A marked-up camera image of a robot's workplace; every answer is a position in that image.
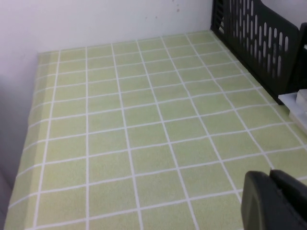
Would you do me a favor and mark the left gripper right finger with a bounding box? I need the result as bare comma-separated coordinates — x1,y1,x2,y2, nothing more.
270,169,307,222

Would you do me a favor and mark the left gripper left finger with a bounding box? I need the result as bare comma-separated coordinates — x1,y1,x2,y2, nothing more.
240,171,307,230

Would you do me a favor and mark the black plastic book holder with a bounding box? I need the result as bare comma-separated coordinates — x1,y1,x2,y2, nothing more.
210,0,307,106

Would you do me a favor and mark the green checked tablecloth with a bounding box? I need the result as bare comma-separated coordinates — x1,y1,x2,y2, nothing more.
9,31,307,230

